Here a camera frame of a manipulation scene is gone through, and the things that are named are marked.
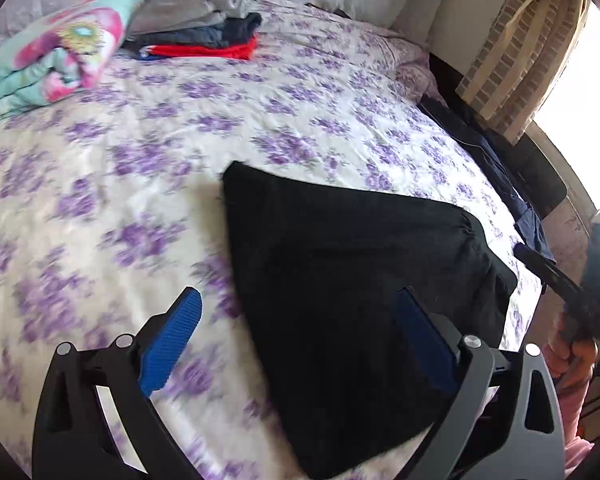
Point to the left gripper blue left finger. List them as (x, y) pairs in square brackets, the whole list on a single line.
[(162, 340)]

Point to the purple floral bed sheet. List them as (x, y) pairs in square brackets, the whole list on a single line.
[(110, 205)]

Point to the folded blue jeans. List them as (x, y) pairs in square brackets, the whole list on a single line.
[(232, 32)]

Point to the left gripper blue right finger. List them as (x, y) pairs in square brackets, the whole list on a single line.
[(431, 352)]

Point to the black pants with smiley patch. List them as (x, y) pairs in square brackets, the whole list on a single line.
[(318, 272)]

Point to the window frame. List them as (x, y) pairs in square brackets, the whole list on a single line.
[(567, 125)]

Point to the folded colourful floral blanket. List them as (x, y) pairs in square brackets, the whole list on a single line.
[(61, 54)]

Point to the dark blue cloth beside bed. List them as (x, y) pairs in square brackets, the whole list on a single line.
[(527, 222)]

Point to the person's right hand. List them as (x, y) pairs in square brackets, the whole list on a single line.
[(572, 359)]

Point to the pink sleeved right forearm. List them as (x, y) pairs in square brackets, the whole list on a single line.
[(571, 401)]

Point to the folded grey sweater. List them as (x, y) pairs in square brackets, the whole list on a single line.
[(168, 15)]

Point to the beige brick pattern curtain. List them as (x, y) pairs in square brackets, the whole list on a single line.
[(526, 50)]

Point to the folded red garment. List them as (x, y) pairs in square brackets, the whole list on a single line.
[(241, 52)]

